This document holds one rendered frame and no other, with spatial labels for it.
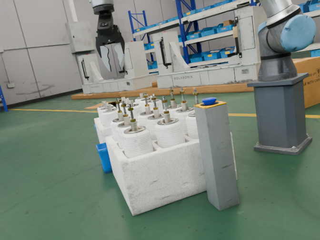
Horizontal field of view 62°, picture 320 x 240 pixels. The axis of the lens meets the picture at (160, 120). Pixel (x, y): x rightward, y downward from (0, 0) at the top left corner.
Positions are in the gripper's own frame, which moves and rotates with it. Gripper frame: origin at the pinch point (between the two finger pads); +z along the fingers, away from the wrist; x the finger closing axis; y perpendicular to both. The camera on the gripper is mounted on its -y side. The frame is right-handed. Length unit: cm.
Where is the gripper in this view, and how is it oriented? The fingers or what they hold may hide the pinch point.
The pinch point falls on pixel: (115, 66)
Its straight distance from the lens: 97.1
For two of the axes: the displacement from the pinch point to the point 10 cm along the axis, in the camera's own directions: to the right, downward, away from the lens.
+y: -0.4, -2.1, 9.8
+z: 1.8, 9.6, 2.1
